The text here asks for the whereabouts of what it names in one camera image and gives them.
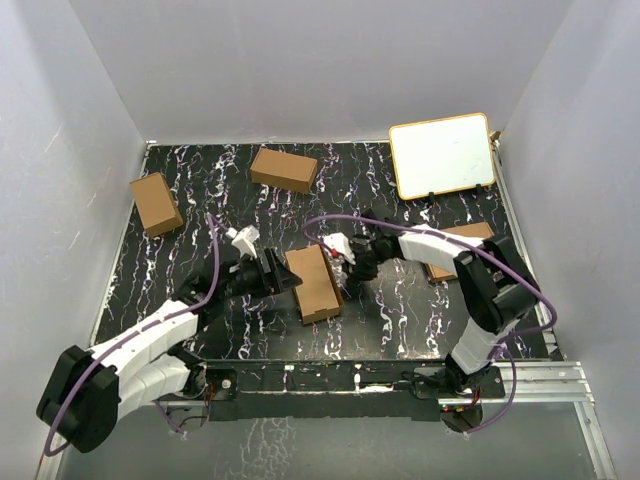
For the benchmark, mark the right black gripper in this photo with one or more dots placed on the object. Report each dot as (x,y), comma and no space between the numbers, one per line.
(360,271)

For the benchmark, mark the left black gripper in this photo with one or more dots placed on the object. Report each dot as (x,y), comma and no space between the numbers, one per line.
(276,280)

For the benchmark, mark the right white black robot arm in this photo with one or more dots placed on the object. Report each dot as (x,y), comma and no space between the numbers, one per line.
(497,288)

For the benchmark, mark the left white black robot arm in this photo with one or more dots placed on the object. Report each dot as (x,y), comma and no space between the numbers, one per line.
(91,390)

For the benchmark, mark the folded cardboard box back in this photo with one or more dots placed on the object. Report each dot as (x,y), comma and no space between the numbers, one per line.
(283,170)

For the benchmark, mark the small cardboard box left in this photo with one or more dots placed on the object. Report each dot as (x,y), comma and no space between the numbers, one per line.
(156,205)

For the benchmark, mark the black base bar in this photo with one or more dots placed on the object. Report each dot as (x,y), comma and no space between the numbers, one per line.
(315,389)

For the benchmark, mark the flat cardboard stack right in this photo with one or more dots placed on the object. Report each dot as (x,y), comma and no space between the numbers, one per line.
(480,230)

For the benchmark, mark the yellow framed whiteboard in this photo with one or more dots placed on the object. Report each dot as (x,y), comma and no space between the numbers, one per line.
(442,156)

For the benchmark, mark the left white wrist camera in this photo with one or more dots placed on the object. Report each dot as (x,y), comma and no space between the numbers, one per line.
(243,240)

